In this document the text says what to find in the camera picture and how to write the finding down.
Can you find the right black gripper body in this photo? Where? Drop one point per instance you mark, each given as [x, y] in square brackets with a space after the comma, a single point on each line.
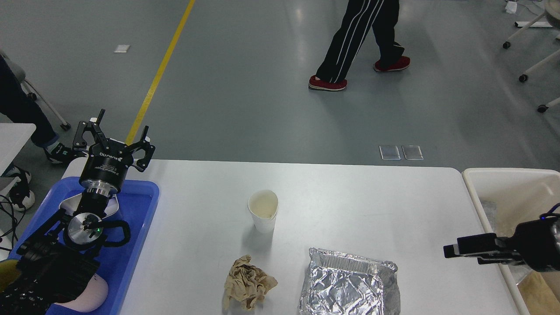
[537, 242]

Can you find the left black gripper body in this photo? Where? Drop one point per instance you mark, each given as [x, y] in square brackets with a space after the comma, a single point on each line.
[104, 164]

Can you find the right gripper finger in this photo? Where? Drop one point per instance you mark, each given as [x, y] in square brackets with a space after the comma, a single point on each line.
[504, 260]
[483, 246]

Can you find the pink mug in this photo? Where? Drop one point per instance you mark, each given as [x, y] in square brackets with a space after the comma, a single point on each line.
[91, 298]

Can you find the aluminium foil tray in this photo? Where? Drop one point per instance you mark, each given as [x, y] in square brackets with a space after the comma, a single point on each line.
[337, 283]

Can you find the small steel rectangular tin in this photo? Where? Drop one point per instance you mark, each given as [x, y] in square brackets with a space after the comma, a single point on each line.
[71, 204]

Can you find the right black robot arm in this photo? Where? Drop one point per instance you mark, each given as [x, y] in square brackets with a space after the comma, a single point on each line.
[555, 210]

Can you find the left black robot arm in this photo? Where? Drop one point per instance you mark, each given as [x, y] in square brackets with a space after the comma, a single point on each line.
[59, 259]

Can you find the black white sneaker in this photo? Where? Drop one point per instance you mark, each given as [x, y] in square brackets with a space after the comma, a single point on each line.
[58, 153]

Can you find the blue plastic tray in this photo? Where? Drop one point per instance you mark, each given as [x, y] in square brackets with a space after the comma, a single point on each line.
[137, 204]

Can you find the beige plastic waste bin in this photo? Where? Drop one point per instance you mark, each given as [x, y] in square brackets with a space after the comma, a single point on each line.
[504, 198]

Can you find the white side table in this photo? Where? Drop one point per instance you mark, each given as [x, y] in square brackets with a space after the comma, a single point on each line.
[13, 137]

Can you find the standing person in jeans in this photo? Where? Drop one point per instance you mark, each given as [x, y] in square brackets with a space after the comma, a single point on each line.
[19, 109]

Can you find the right clear floor plate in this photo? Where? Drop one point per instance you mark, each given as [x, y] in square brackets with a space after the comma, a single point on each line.
[412, 152]

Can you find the clear floor plate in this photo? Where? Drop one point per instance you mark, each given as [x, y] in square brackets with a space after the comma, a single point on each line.
[389, 152]
[412, 152]

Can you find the white paper cup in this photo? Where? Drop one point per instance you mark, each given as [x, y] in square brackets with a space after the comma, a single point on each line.
[263, 207]

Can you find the left clear floor plate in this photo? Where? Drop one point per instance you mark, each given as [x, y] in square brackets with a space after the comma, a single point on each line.
[389, 152]

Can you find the dark blue mug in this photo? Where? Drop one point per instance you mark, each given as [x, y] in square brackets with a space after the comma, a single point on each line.
[8, 273]

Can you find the crumpled brown paper napkin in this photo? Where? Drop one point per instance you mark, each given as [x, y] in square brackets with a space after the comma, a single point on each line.
[247, 284]

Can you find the walking person in tracksuit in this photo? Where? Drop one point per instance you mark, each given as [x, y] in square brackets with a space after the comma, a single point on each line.
[361, 16]

